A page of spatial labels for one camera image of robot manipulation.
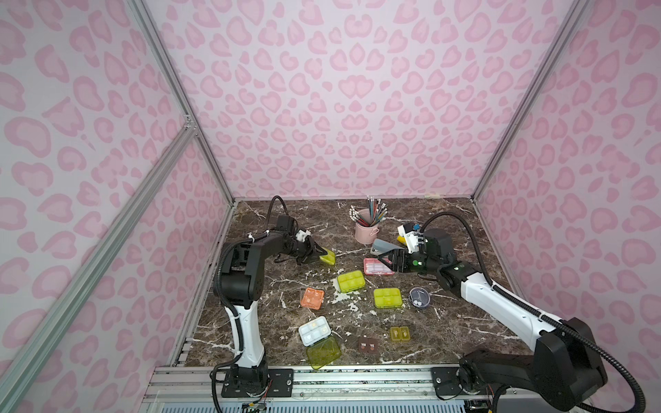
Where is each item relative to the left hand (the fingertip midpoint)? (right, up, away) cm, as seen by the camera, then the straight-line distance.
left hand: (328, 252), depth 96 cm
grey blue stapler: (+20, +2, 0) cm, 20 cm away
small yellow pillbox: (+23, -23, -16) cm, 37 cm away
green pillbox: (+21, -14, -8) cm, 27 cm away
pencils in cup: (+18, +15, -5) cm, 24 cm away
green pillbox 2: (+8, -10, -4) cm, 13 cm away
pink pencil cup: (+14, +7, +4) cm, 16 cm away
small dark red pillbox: (+13, -26, -18) cm, 34 cm away
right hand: (+19, 0, -16) cm, 24 cm away
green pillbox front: (-1, -27, -16) cm, 32 cm away
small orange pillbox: (-5, -15, -6) cm, 17 cm away
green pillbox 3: (+1, -2, +1) cm, 2 cm away
